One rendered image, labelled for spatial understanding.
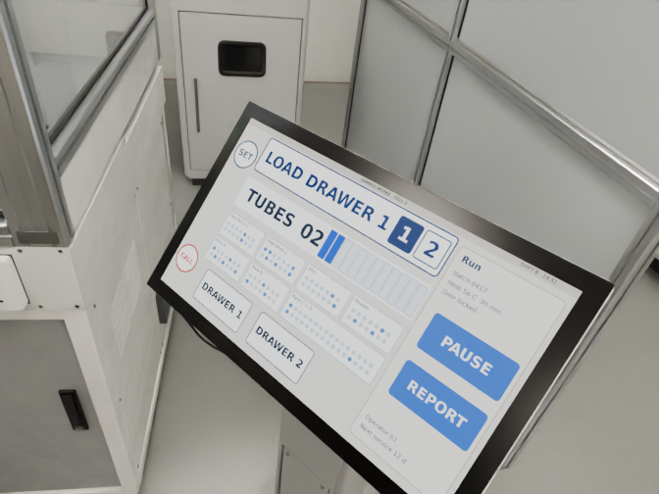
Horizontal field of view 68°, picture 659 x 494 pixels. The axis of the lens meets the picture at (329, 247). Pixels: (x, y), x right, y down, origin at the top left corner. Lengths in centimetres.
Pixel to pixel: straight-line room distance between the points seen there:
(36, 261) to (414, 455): 67
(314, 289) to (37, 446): 97
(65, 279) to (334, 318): 52
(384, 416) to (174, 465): 119
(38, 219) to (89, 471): 82
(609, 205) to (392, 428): 86
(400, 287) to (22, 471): 120
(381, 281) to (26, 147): 52
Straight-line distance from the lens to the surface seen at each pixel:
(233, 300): 66
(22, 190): 85
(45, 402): 126
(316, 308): 59
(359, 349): 57
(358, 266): 58
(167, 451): 171
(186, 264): 72
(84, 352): 109
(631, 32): 128
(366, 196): 59
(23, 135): 80
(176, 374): 186
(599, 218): 130
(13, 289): 96
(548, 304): 53
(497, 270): 54
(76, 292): 96
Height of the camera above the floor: 148
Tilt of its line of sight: 38 degrees down
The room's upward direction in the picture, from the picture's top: 8 degrees clockwise
